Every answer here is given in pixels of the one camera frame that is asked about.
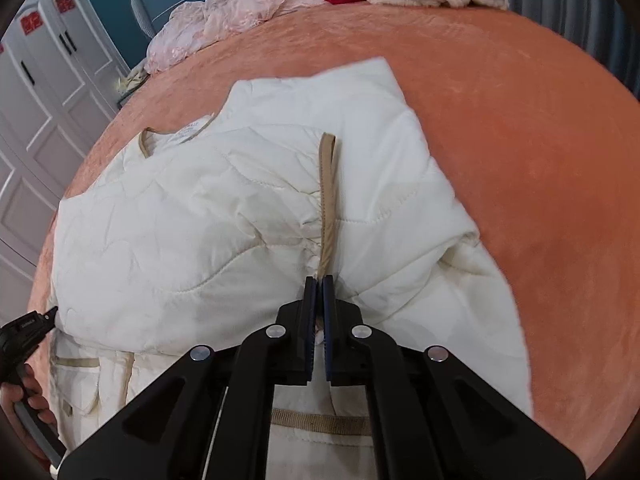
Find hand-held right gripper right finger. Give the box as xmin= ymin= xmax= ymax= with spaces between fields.
xmin=322 ymin=275 xmax=586 ymax=480

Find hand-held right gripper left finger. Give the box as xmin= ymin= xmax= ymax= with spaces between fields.
xmin=59 ymin=276 xmax=317 ymax=480

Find white quilted jacket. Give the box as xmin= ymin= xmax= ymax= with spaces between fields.
xmin=50 ymin=57 xmax=534 ymax=480

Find person's left hand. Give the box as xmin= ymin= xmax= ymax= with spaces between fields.
xmin=0 ymin=364 xmax=58 ymax=441

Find white panelled wardrobe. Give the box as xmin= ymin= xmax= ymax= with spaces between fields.
xmin=0 ymin=0 xmax=132 ymax=313

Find orange plush blanket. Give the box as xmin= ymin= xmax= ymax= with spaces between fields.
xmin=25 ymin=0 xmax=640 ymax=467

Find beige fluffy cloth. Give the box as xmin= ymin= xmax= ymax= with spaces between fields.
xmin=115 ymin=62 xmax=151 ymax=107

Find pink lace quilt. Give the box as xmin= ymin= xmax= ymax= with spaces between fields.
xmin=145 ymin=0 xmax=362 ymax=74

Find blue padded headboard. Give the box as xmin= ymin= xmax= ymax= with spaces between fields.
xmin=130 ymin=0 xmax=242 ymax=42

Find grey pleated curtain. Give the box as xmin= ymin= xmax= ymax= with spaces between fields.
xmin=504 ymin=0 xmax=640 ymax=97

